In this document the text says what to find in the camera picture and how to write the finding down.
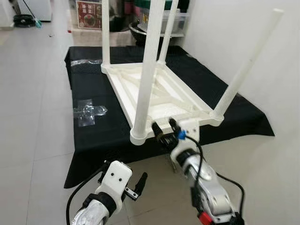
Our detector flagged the white fridge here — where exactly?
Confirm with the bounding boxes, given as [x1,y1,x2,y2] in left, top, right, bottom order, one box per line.
[19,0,53,22]

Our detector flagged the red printed cardboard box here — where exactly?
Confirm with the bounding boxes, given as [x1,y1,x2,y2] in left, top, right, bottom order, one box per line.
[76,0,103,30]

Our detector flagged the white plastic children table top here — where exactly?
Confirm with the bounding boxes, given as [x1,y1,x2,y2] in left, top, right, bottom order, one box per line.
[101,61,225,145]

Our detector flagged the black round robot vacuum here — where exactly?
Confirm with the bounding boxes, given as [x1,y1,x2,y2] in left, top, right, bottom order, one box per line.
[13,14,36,27]

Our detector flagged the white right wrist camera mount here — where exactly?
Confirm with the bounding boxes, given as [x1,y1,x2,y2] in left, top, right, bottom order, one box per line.
[170,120,200,162]

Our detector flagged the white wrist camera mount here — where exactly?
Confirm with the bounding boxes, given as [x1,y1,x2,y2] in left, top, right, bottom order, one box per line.
[170,120,200,162]
[97,161,133,203]

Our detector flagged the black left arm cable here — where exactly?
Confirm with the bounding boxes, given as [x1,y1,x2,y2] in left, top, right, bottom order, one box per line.
[66,164,106,225]

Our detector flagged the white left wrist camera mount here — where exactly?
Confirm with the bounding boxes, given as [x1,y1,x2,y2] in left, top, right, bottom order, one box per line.
[97,161,133,203]

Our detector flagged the black plastic bag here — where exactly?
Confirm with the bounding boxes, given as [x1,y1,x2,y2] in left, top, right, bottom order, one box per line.
[110,0,136,32]

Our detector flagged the mop with blue head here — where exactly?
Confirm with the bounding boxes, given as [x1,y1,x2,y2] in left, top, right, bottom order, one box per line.
[23,0,42,28]

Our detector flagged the beige cloth covered shelf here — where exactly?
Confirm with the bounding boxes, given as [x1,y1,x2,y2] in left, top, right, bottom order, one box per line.
[70,28,136,46]

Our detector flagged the clear tape strip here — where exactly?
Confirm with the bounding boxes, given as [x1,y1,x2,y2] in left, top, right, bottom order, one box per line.
[70,59,103,66]

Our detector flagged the clear tape cross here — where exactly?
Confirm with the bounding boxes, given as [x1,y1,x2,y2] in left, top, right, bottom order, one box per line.
[73,98,108,127]

